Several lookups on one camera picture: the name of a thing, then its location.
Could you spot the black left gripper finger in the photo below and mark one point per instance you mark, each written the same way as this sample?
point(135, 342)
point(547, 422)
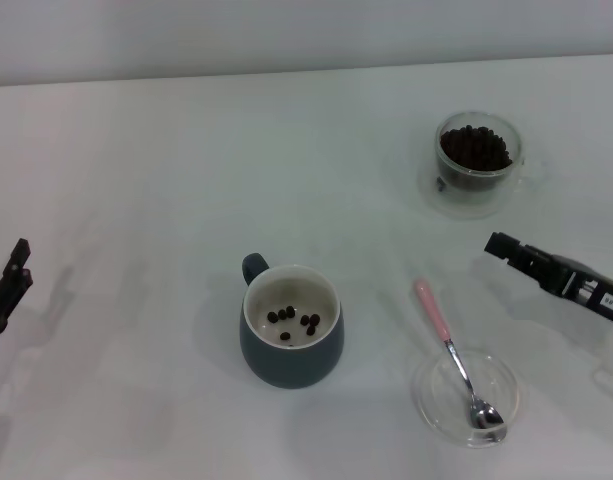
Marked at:
point(20, 252)
point(18, 295)

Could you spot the dark teal ceramic mug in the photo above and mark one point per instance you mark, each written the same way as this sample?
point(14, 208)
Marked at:
point(291, 365)

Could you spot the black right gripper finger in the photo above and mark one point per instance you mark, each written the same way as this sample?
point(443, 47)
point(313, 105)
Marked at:
point(506, 247)

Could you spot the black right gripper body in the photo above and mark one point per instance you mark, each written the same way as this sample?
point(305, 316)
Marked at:
point(603, 297)

